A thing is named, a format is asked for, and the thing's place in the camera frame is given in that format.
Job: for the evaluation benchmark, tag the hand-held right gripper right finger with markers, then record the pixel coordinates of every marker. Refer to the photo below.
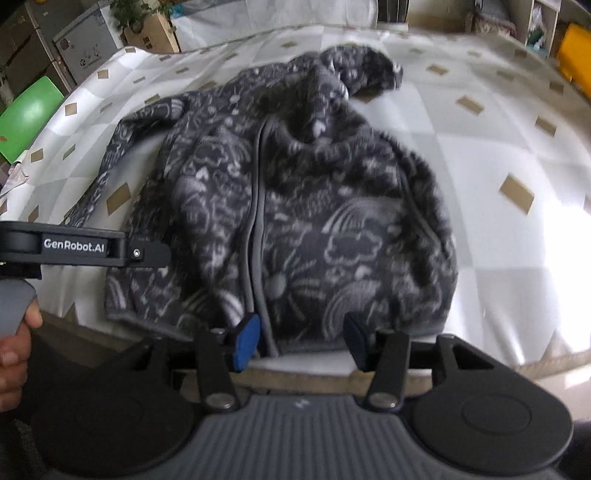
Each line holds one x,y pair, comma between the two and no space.
358,341

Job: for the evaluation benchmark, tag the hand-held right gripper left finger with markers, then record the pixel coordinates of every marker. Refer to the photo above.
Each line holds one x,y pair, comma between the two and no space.
247,341

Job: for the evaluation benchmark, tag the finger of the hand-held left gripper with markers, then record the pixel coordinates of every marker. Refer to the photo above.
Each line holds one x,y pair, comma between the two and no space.
150,254

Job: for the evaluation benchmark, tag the grey patterned fleece jacket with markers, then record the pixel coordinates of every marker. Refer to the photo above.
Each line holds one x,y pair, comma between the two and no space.
323,207

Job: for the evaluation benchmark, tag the person's left hand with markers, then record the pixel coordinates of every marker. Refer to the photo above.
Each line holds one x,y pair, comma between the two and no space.
14,364

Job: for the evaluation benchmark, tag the crumpled printed paper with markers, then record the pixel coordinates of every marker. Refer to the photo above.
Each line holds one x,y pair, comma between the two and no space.
13,177

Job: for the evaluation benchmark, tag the green plastic chair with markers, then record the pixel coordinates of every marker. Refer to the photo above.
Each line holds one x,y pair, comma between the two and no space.
30,117

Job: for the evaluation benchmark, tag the white chest freezer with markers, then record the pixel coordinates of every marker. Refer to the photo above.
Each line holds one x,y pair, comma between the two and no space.
85,46

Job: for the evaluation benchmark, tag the tan cardboard box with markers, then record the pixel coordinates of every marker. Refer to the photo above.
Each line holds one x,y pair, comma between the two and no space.
152,37

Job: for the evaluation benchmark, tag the trailing green potted plant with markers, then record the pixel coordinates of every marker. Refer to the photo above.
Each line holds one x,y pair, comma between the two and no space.
134,14

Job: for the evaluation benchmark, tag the cloth covered side table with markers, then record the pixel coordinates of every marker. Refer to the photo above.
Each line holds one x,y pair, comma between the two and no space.
277,21

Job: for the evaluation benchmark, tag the yellow plastic chair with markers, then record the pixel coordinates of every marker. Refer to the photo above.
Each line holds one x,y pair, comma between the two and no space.
577,55

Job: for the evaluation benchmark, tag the white storage shelf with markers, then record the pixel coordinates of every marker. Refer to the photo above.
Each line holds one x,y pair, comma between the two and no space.
538,25

